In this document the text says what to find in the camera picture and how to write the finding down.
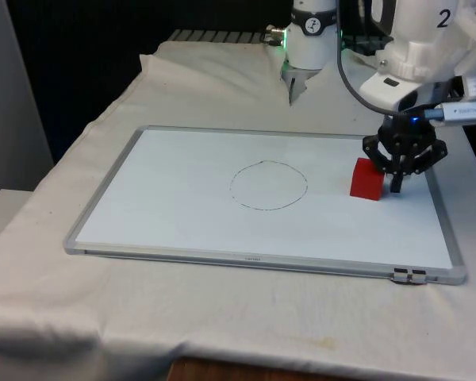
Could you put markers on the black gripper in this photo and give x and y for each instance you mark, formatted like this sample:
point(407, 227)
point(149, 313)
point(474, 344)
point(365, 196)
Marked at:
point(408, 119)

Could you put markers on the red cube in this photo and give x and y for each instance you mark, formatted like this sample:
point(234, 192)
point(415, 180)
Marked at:
point(365, 183)

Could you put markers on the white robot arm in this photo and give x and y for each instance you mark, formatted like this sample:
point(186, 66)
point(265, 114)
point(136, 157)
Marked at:
point(416, 43)

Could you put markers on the flat whiteboard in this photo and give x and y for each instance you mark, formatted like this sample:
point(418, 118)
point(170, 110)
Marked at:
point(222, 222)

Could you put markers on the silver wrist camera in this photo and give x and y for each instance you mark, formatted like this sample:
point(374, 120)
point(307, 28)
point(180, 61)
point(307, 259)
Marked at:
point(462, 113)

